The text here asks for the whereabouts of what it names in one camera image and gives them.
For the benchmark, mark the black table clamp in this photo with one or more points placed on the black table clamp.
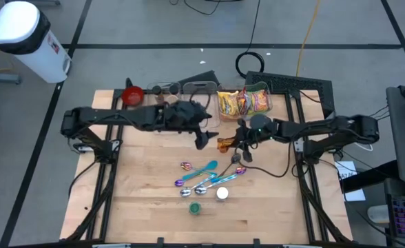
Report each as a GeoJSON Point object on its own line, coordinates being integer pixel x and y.
{"type": "Point", "coordinates": [256, 242]}
{"type": "Point", "coordinates": [160, 242]}

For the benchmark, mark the chili shrimp ramen pack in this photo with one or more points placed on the chili shrimp ramen pack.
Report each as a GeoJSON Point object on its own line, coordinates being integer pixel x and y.
{"type": "Point", "coordinates": [259, 102]}

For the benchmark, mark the white paper sheet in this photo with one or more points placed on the white paper sheet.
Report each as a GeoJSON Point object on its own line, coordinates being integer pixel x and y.
{"type": "Point", "coordinates": [352, 194]}

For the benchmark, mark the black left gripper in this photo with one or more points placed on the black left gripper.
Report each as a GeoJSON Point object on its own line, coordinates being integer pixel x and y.
{"type": "Point", "coordinates": [183, 117]}

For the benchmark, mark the red round bowl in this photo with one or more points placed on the red round bowl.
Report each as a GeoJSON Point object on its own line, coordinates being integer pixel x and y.
{"type": "Point", "coordinates": [132, 95]}

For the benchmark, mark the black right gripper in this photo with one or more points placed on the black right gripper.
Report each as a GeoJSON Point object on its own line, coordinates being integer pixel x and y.
{"type": "Point", "coordinates": [261, 132]}

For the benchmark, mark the teal spoon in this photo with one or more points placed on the teal spoon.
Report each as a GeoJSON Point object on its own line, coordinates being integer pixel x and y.
{"type": "Point", "coordinates": [212, 166]}

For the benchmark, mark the gray metal stand base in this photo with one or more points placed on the gray metal stand base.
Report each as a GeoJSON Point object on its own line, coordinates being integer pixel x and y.
{"type": "Point", "coordinates": [2, 77]}

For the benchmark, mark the purple iridescent spoon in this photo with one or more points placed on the purple iridescent spoon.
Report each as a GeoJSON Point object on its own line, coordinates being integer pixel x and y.
{"type": "Point", "coordinates": [241, 170]}
{"type": "Point", "coordinates": [179, 183]}

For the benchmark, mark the dark metal spoon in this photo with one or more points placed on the dark metal spoon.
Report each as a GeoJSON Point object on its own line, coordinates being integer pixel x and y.
{"type": "Point", "coordinates": [236, 158]}

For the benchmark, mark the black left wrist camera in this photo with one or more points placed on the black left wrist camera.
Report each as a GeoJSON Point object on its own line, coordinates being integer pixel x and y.
{"type": "Point", "coordinates": [201, 142]}

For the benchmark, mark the black corner bracket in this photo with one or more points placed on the black corner bracket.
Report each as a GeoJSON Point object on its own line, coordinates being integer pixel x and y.
{"type": "Point", "coordinates": [129, 83]}

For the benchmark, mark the white lid spice jar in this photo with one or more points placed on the white lid spice jar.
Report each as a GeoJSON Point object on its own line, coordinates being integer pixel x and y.
{"type": "Point", "coordinates": [222, 193]}

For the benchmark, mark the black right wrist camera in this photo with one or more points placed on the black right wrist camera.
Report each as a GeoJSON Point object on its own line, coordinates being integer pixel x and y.
{"type": "Point", "coordinates": [247, 155]}

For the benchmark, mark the yellow ramen pack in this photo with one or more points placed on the yellow ramen pack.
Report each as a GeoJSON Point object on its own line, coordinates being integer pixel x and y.
{"type": "Point", "coordinates": [228, 103]}

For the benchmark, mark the clear plastic bin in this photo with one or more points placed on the clear plastic bin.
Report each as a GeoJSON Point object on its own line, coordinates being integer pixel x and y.
{"type": "Point", "coordinates": [164, 85]}
{"type": "Point", "coordinates": [271, 103]}
{"type": "Point", "coordinates": [213, 103]}

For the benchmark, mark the black wedge panel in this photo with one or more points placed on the black wedge panel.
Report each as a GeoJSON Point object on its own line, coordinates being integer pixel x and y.
{"type": "Point", "coordinates": [202, 76]}

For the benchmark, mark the brown spice pouch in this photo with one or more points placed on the brown spice pouch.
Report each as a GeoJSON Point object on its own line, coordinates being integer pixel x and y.
{"type": "Point", "coordinates": [225, 144]}

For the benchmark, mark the pink iridescent spoon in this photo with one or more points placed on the pink iridescent spoon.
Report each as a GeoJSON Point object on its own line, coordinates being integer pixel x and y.
{"type": "Point", "coordinates": [186, 166]}

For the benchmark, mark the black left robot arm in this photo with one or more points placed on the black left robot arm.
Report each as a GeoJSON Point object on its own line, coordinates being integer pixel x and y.
{"type": "Point", "coordinates": [120, 117]}

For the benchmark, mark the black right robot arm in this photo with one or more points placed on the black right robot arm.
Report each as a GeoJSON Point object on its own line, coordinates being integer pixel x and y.
{"type": "Point", "coordinates": [326, 129]}

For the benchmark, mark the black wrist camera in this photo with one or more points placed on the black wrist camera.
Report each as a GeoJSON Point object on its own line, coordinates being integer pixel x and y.
{"type": "Point", "coordinates": [247, 155]}
{"type": "Point", "coordinates": [201, 142]}

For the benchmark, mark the white trash bin black band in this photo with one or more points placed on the white trash bin black band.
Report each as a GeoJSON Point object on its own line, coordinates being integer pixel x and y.
{"type": "Point", "coordinates": [16, 24]}

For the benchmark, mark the black aluminium table frame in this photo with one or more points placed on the black aluminium table frame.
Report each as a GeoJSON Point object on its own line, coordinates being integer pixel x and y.
{"type": "Point", "coordinates": [117, 92]}

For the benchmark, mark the green oregano spice jar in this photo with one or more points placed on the green oregano spice jar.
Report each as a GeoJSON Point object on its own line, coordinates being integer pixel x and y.
{"type": "Point", "coordinates": [195, 208]}

